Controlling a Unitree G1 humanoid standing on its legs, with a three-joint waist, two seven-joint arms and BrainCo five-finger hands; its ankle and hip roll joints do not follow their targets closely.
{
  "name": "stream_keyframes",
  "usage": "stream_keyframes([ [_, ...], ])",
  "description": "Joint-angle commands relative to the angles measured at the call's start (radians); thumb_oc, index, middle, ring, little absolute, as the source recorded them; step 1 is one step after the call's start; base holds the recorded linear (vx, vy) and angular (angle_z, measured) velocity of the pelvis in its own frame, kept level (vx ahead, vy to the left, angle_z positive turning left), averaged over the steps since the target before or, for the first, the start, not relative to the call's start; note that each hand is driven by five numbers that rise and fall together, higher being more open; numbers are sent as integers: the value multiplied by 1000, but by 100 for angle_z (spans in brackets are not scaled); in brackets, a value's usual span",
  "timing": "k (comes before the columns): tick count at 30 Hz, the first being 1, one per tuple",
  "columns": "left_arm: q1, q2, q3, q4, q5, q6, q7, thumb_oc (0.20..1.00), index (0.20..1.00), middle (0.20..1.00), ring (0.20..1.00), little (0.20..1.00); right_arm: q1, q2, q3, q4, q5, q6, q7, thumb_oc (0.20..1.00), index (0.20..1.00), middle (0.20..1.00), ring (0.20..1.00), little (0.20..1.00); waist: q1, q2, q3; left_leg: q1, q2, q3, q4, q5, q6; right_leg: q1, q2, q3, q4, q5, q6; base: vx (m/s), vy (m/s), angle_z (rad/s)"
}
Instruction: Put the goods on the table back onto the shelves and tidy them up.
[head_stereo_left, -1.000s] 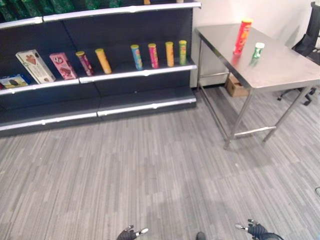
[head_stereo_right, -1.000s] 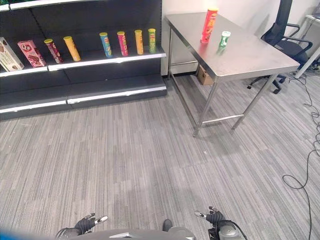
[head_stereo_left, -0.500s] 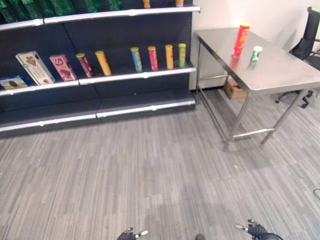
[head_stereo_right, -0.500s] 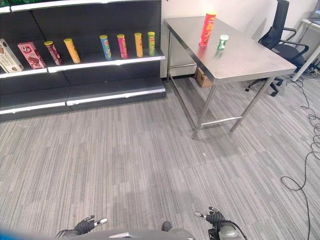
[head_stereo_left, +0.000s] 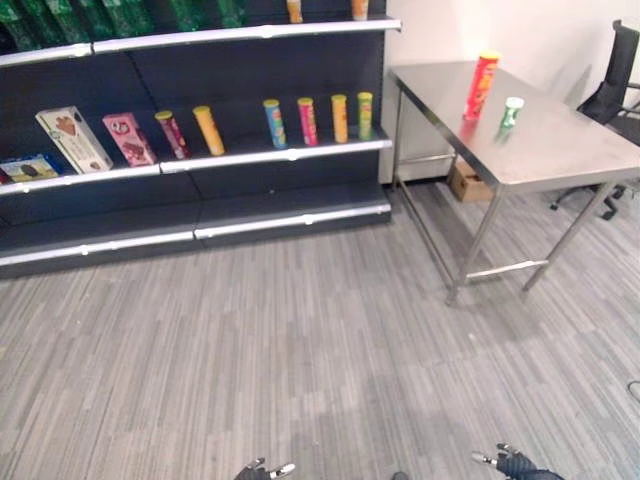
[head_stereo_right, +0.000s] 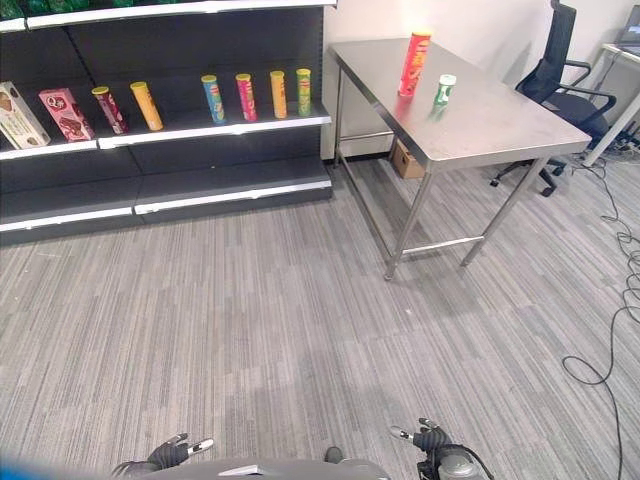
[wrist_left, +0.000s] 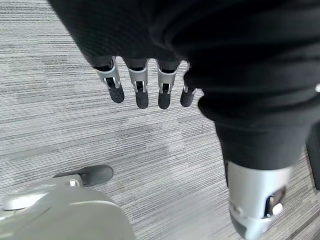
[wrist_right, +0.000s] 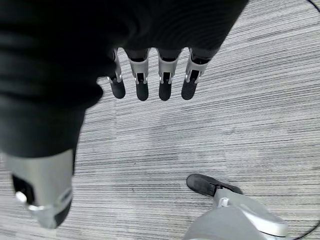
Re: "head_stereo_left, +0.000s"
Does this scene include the dark shop shelving unit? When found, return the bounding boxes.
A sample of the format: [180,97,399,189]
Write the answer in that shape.
[0,0,403,280]

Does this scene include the blue snack box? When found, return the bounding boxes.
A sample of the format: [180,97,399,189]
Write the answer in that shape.
[0,153,64,184]

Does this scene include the maroon chips can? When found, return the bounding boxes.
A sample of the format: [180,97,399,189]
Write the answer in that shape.
[154,110,191,161]

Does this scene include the blue chips can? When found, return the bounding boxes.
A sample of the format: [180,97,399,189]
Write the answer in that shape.
[262,98,289,150]

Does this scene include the stainless steel table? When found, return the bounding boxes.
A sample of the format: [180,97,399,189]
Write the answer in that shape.
[387,60,640,307]

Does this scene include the pink biscuit box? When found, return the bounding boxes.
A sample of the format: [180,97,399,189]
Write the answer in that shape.
[102,111,158,168]

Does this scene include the yellow chips can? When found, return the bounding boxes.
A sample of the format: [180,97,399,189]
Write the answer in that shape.
[192,105,226,157]

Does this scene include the brown cardboard box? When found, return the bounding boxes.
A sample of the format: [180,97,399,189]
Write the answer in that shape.
[447,161,494,204]

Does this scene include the white biscuit box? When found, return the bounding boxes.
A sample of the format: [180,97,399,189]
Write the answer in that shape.
[35,105,115,175]

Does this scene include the tall red chips can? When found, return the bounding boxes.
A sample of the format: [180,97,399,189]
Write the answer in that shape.
[463,50,502,122]

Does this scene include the black office chair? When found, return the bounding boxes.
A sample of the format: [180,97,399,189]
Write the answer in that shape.
[550,19,640,221]

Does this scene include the small green chips can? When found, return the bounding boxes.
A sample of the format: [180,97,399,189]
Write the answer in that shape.
[500,96,525,131]

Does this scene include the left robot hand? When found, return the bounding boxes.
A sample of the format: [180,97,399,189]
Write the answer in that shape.
[233,456,297,480]

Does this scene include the pink chips can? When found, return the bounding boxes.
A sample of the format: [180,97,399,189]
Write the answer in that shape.
[296,97,320,147]

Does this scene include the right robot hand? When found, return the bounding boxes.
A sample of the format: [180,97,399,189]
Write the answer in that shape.
[471,442,564,480]

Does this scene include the green snack bag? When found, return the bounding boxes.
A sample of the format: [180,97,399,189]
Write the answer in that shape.
[45,0,92,45]
[215,0,250,30]
[168,0,210,33]
[102,0,157,38]
[20,0,65,48]
[0,0,41,53]

